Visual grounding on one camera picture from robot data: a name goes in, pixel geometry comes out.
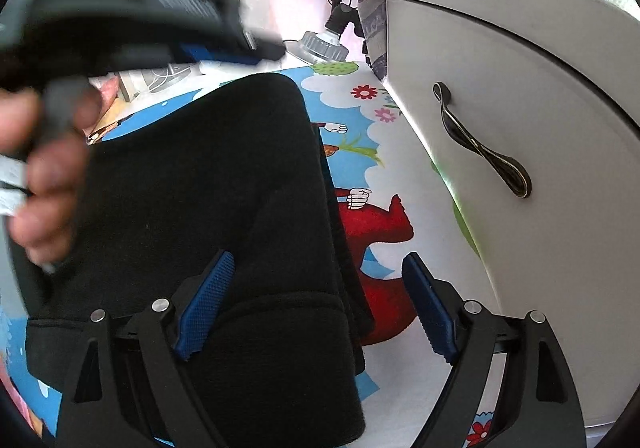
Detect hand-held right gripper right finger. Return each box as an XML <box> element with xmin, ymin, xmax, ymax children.
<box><xmin>401</xmin><ymin>252</ymin><xmax>587</xmax><ymax>448</ymax></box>

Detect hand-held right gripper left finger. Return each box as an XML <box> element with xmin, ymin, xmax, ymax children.
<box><xmin>54</xmin><ymin>250</ymin><xmax>236</xmax><ymax>448</ymax></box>

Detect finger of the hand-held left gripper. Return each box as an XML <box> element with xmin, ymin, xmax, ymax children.
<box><xmin>172</xmin><ymin>29</ymin><xmax>284</xmax><ymax>65</ymax></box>

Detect black pants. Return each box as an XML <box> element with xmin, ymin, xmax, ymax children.
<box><xmin>25</xmin><ymin>72</ymin><xmax>377</xmax><ymax>443</ymax></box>

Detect person's left hand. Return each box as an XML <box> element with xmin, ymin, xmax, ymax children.
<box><xmin>0</xmin><ymin>86</ymin><xmax>104</xmax><ymax>269</ymax></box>

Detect round silver lamp head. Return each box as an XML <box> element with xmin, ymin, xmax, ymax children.
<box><xmin>284</xmin><ymin>5</ymin><xmax>362</xmax><ymax>65</ymax></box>

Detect colourful printed play mat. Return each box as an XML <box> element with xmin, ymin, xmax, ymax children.
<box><xmin>0</xmin><ymin>60</ymin><xmax>501</xmax><ymax>448</ymax></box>

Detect white cabinet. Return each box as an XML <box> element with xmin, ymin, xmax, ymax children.
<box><xmin>382</xmin><ymin>0</ymin><xmax>640</xmax><ymax>435</ymax></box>

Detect dark metal cabinet handle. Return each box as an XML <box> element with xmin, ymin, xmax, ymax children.
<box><xmin>432</xmin><ymin>82</ymin><xmax>532</xmax><ymax>199</ymax></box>

